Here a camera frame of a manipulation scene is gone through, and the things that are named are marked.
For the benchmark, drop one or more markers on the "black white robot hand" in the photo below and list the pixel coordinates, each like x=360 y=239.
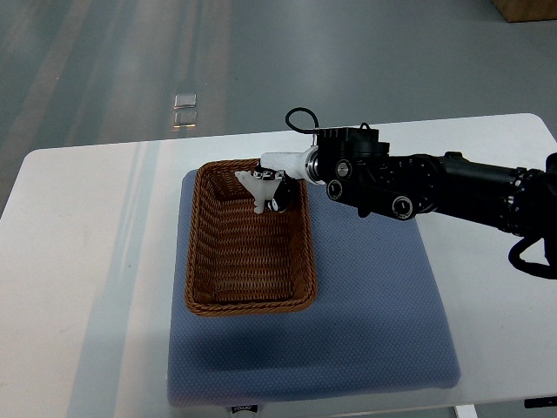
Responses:
x=289 y=167

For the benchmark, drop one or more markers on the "white toy bear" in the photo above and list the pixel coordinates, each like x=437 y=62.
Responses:
x=263 y=191

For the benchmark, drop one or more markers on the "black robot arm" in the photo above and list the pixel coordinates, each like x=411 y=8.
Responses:
x=359 y=171

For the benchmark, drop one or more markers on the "brown wicker basket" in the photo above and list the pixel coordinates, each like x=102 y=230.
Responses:
x=240 y=262

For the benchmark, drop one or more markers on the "lower floor socket plate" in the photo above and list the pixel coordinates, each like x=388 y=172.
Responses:
x=185 y=119

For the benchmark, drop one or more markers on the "floor socket plate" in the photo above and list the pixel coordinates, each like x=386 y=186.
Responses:
x=185 y=119
x=185 y=100

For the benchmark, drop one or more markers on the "upper floor socket plate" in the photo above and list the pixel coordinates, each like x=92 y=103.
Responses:
x=185 y=100

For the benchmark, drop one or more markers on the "blue padded mat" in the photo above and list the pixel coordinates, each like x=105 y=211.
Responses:
x=378 y=324

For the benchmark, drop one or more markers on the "brown cardboard box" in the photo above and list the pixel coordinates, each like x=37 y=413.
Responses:
x=523 y=11

